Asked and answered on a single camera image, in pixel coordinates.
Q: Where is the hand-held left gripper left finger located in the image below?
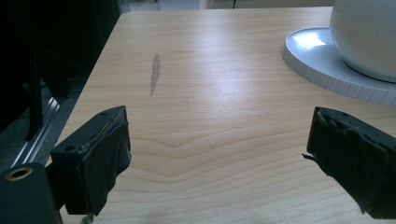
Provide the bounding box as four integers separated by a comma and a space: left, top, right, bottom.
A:
49, 105, 133, 217

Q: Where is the black stand leg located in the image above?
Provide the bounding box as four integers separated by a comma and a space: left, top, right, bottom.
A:
25, 52, 45, 142

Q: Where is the dark furniture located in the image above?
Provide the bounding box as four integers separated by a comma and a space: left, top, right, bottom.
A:
0, 0, 121, 133

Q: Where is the white round dome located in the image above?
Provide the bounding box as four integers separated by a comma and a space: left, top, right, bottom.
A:
329, 0, 396, 84

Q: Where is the white flat stand base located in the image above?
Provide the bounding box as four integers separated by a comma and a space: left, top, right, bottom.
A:
281, 26, 396, 105

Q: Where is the aluminium rail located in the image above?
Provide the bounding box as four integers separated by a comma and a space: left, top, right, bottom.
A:
8, 96, 62, 169

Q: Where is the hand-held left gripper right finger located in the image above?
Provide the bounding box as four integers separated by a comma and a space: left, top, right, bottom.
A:
302, 105, 396, 220

